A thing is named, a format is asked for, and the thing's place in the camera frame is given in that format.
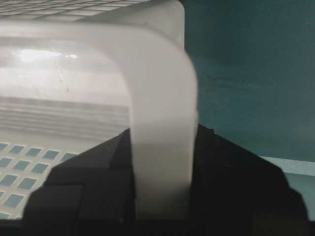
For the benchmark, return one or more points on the white plastic perforated basket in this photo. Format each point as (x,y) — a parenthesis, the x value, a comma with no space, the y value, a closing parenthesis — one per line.
(77,73)

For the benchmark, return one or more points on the light teal tape strip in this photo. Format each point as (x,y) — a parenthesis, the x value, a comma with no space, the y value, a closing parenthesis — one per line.
(293,166)

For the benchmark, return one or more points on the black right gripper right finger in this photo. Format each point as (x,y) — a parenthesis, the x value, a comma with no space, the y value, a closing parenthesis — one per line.
(234,192)

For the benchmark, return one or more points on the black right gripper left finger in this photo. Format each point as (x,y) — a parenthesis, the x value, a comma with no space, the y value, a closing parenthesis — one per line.
(91,194)

